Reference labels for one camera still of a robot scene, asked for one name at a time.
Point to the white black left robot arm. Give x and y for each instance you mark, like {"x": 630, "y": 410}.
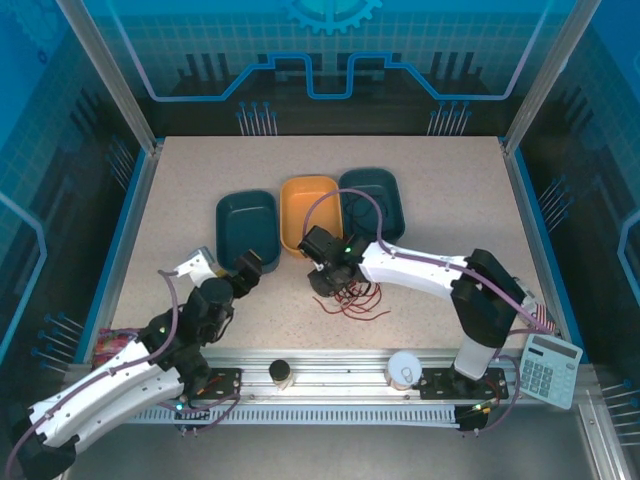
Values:
{"x": 100, "y": 395}

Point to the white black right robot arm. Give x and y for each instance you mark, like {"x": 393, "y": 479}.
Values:
{"x": 410, "y": 270}

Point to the teal plastic bin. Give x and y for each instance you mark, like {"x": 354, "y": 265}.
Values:
{"x": 385, "y": 200}
{"x": 245, "y": 225}

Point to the orange plastic bin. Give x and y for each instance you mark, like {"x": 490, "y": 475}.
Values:
{"x": 305, "y": 210}

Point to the small jar with dark lid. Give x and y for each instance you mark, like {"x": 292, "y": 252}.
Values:
{"x": 280, "y": 374}

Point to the purple candy bag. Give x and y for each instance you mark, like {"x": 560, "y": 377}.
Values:
{"x": 107, "y": 345}

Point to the tin can with pull tab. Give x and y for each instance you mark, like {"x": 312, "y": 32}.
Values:
{"x": 404, "y": 371}

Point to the white calculator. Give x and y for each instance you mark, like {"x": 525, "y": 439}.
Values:
{"x": 547, "y": 370}

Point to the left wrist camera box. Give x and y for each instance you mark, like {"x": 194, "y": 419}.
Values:
{"x": 197, "y": 265}

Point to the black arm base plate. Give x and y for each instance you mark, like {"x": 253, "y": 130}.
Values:
{"x": 225, "y": 382}
{"x": 440, "y": 385}

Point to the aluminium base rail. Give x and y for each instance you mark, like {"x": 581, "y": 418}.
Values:
{"x": 340, "y": 365}

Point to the aluminium frame side rail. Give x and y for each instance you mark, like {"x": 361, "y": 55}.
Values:
{"x": 129, "y": 240}
{"x": 537, "y": 240}

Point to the aluminium frame post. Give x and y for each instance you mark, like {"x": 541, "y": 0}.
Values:
{"x": 550, "y": 75}
{"x": 110, "y": 75}

